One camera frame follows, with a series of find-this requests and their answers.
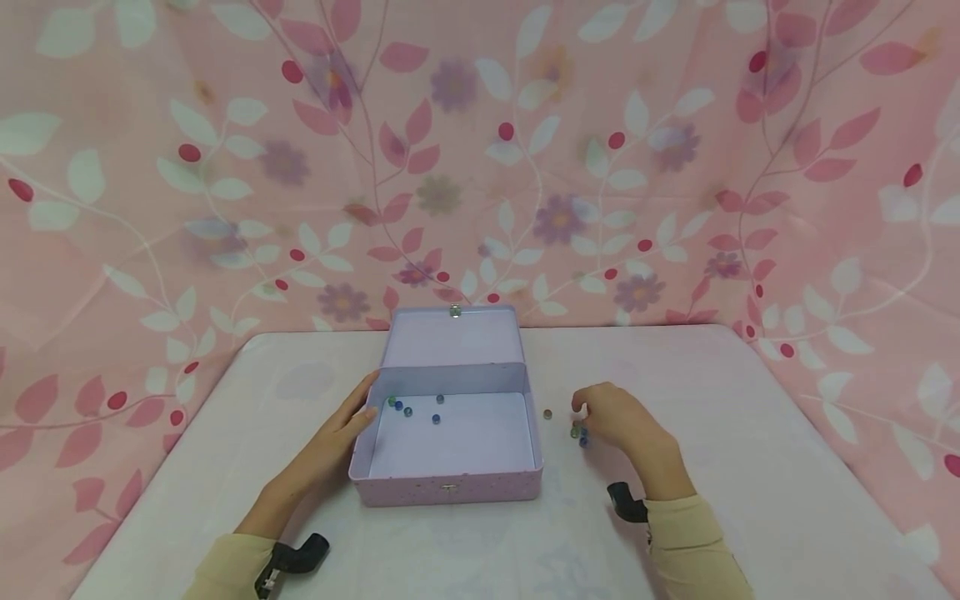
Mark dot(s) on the person's left forearm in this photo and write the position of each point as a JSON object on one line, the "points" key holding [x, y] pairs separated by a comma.
{"points": [[247, 546]]}

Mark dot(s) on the person's left index finger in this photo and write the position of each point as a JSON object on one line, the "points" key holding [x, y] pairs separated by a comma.
{"points": [[360, 395]]}

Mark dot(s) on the black wrist band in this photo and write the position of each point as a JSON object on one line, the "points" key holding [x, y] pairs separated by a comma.
{"points": [[296, 557], [628, 502]]}

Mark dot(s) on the lilac tin box with lid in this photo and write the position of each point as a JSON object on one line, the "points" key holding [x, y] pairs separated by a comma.
{"points": [[457, 446]]}

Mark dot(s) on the person's right forearm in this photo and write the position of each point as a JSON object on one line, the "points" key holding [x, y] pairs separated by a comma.
{"points": [[694, 550]]}

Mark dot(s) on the person's right fingers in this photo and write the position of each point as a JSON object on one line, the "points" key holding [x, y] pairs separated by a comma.
{"points": [[586, 408]]}

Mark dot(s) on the person's left thumb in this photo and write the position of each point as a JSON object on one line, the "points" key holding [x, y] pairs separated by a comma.
{"points": [[364, 420]]}

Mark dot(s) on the person's right hand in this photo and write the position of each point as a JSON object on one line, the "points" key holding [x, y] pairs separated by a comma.
{"points": [[630, 429]]}

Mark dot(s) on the person's left hand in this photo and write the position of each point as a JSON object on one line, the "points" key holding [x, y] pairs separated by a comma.
{"points": [[326, 454]]}

